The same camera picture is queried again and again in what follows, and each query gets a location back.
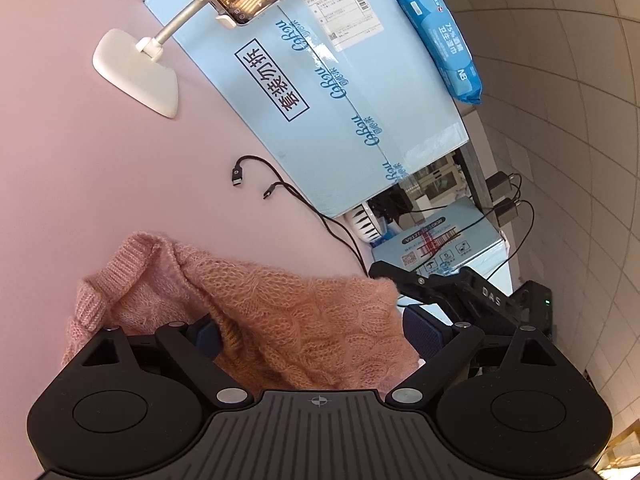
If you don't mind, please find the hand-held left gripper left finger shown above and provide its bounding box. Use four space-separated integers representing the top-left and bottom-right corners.
75 315 254 407

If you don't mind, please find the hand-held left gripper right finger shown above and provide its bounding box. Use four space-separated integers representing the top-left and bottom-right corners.
385 304 557 407

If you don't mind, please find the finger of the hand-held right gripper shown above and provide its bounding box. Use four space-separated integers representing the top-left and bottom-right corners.
369 261 451 311

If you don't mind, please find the pink knitted sweater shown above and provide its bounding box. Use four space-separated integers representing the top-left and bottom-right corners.
61 231 422 396

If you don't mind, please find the white black striped bowl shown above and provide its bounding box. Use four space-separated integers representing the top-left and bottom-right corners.
345 201 386 245

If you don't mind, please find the large light blue carton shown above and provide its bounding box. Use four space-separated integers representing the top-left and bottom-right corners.
144 0 471 218

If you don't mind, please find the blue wet wipes packet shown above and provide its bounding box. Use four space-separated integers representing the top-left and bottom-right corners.
392 0 485 107

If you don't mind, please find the white phone stand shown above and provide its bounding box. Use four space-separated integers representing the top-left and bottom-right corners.
91 0 238 120

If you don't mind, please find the black charging cable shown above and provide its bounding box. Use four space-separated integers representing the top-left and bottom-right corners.
231 156 536 283
263 180 523 281

